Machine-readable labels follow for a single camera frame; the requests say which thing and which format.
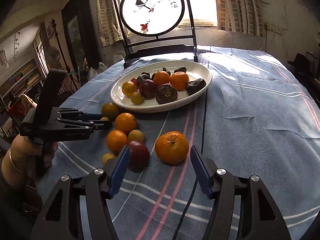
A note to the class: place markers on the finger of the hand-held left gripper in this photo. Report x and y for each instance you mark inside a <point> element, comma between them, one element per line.
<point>96,117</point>
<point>103,126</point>

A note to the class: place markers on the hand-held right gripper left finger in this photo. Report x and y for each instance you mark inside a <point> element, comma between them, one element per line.
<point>120,172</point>

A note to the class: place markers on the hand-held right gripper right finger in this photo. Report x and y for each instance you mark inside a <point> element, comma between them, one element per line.
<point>201,173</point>

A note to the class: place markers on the small yellow-green fruit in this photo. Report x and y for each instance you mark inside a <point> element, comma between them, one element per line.
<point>104,118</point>
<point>136,136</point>
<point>107,158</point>
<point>136,98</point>

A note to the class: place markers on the greenish mandarin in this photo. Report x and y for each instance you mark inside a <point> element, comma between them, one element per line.
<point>110,110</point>

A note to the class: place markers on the orange mandarin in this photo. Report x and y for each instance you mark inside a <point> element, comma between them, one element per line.
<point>179,80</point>
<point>129,88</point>
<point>116,141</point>
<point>171,148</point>
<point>161,78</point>
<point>125,123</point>

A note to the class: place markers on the red cherry tomato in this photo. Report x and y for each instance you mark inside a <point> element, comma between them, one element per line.
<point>134,81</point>

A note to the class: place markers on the dark brown date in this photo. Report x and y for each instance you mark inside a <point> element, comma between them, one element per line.
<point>180,69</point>
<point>195,86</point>

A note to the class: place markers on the white round plate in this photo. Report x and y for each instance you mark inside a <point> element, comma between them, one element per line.
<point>200,72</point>

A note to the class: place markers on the person's left forearm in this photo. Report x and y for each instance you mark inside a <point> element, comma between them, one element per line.
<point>11,175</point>

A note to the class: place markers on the person's left hand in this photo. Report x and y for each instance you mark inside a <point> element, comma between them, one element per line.
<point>23,150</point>

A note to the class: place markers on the bookshelf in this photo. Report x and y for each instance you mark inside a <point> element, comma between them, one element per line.
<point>22,77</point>

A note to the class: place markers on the standing fan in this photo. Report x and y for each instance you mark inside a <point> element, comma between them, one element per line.
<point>53,53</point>

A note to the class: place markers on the clear plastic bag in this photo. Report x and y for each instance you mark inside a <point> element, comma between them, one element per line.
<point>96,71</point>

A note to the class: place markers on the dark framed tall painting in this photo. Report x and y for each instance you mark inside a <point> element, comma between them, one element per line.
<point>75,30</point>

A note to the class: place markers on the gold bangle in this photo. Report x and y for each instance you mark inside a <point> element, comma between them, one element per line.
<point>15,163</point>

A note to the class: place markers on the blue striped tablecloth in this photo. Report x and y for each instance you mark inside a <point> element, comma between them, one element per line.
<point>250,110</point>

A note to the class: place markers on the bird painting table screen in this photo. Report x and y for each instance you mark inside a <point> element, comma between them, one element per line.
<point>160,48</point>

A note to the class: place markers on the brick pattern curtain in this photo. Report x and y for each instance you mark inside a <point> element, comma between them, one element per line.
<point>107,17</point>
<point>240,10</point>

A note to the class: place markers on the black hat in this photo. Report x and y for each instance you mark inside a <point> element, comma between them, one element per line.
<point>300,60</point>

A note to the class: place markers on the bright window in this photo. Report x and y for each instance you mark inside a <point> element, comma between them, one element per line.
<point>202,5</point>

